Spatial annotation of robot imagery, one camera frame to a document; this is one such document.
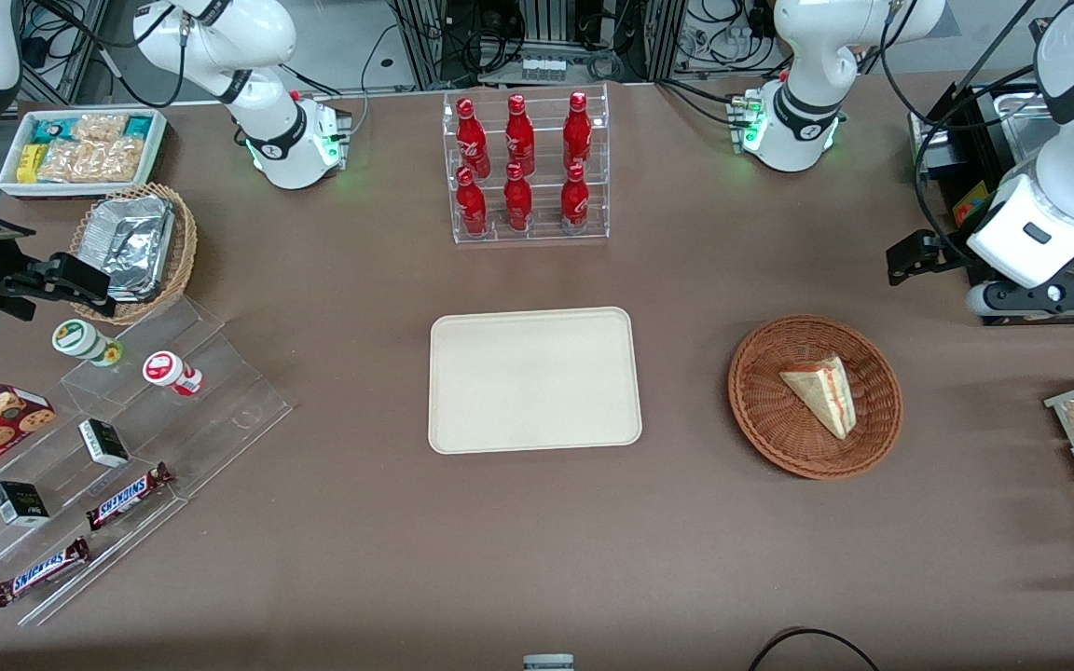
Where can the red capped yogurt bottle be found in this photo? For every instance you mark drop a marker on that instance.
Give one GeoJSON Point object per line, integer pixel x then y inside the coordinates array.
{"type": "Point", "coordinates": [166, 370]}

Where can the brown round wicker basket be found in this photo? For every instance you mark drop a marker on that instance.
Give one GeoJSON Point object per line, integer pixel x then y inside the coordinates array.
{"type": "Point", "coordinates": [779, 429]}

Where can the triangle sandwich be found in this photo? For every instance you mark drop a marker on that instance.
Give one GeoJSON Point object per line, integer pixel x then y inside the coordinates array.
{"type": "Point", "coordinates": [821, 391]}

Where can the teal snack pack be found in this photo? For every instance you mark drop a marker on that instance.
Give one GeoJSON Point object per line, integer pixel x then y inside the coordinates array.
{"type": "Point", "coordinates": [52, 130]}
{"type": "Point", "coordinates": [138, 126]}

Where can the yellow small snack box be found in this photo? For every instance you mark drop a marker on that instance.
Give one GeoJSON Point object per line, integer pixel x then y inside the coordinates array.
{"type": "Point", "coordinates": [28, 163]}

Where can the light tan wicker basket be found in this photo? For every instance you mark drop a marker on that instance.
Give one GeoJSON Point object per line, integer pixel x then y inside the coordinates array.
{"type": "Point", "coordinates": [185, 252]}

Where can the steel warmer pan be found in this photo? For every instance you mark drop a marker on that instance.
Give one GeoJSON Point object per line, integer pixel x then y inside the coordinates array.
{"type": "Point", "coordinates": [1026, 126]}

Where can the clear acrylic step shelf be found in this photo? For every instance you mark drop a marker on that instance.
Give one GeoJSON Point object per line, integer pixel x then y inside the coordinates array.
{"type": "Point", "coordinates": [220, 410]}

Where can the clear acrylic bottle rack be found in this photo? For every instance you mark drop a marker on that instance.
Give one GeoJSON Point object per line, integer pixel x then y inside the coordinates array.
{"type": "Point", "coordinates": [546, 235]}

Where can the small black carton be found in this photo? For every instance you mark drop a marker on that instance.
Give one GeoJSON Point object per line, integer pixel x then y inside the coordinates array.
{"type": "Point", "coordinates": [103, 442]}
{"type": "Point", "coordinates": [20, 503]}

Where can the white rectangular snack bin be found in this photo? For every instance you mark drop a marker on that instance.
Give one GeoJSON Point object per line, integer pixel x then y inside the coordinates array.
{"type": "Point", "coordinates": [157, 154]}

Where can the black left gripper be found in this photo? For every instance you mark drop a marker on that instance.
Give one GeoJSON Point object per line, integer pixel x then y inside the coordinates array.
{"type": "Point", "coordinates": [951, 250]}

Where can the silver foil container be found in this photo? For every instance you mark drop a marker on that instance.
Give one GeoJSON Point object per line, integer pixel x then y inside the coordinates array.
{"type": "Point", "coordinates": [131, 244]}

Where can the Snickers chocolate bar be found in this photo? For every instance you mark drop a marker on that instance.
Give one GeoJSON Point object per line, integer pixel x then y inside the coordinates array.
{"type": "Point", "coordinates": [41, 570]}
{"type": "Point", "coordinates": [127, 497]}

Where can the aluminium frame rack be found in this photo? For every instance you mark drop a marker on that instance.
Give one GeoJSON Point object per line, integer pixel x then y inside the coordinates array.
{"type": "Point", "coordinates": [425, 42]}

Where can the small grey device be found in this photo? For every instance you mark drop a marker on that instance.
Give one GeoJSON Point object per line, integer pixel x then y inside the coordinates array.
{"type": "Point", "coordinates": [548, 663]}

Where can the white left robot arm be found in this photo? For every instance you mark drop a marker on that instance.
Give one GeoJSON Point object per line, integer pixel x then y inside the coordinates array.
{"type": "Point", "coordinates": [807, 56]}

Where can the green capped yogurt bottle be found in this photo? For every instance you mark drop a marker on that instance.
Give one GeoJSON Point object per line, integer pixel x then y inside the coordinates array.
{"type": "Point", "coordinates": [80, 339]}

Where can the beige rectangular tray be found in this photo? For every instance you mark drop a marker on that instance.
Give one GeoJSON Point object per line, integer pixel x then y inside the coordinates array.
{"type": "Point", "coordinates": [533, 380]}

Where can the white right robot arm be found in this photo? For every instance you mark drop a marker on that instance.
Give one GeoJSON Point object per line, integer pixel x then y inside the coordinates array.
{"type": "Point", "coordinates": [267, 37]}

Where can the clear bag of crackers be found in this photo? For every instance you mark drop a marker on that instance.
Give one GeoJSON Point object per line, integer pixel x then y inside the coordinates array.
{"type": "Point", "coordinates": [66, 162]}
{"type": "Point", "coordinates": [117, 160]}
{"type": "Point", "coordinates": [101, 127]}

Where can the red cola bottle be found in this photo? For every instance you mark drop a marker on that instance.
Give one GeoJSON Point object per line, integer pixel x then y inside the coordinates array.
{"type": "Point", "coordinates": [518, 201]}
{"type": "Point", "coordinates": [577, 130]}
{"type": "Point", "coordinates": [519, 135]}
{"type": "Point", "coordinates": [472, 207]}
{"type": "Point", "coordinates": [473, 140]}
{"type": "Point", "coordinates": [574, 199]}

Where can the black food warmer cabinet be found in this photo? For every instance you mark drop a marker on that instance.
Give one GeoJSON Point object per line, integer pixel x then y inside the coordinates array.
{"type": "Point", "coordinates": [952, 191]}

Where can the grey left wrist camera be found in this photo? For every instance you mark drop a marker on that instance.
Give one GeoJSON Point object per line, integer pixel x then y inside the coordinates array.
{"type": "Point", "coordinates": [1040, 300]}

